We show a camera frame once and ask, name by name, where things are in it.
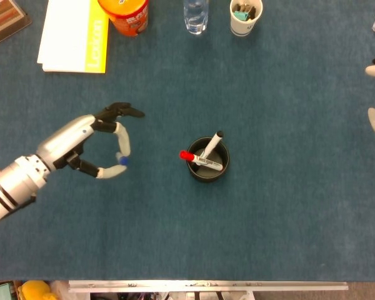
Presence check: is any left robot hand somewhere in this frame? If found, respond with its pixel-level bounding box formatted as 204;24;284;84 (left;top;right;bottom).
36;102;146;180

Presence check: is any red-capped white marker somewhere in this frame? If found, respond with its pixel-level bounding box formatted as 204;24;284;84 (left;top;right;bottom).
179;150;224;172

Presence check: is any black mesh pen holder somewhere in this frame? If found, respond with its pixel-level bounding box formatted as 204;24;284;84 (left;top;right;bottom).
186;136;231;183

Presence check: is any black-capped white marker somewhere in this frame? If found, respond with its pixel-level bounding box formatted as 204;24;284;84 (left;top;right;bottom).
201;130;224;159

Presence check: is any white and yellow notepad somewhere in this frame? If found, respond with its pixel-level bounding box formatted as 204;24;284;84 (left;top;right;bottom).
36;0;110;74

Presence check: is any blue felt table mat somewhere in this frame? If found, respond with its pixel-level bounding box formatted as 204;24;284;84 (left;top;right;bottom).
0;0;375;281

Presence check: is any orange instant noodle cup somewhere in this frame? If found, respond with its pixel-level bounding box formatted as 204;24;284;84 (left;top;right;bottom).
97;0;150;38

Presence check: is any yellow soft object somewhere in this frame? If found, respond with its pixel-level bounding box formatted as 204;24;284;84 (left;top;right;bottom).
21;280;59;300

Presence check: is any clear unlabelled water bottle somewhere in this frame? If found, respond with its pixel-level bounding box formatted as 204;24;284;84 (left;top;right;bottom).
183;0;209;36

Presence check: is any white paper cup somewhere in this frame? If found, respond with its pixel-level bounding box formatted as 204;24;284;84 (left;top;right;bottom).
229;0;264;38

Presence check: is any aluminium frame rail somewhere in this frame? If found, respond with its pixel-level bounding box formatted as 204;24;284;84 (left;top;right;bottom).
68;280;349;293

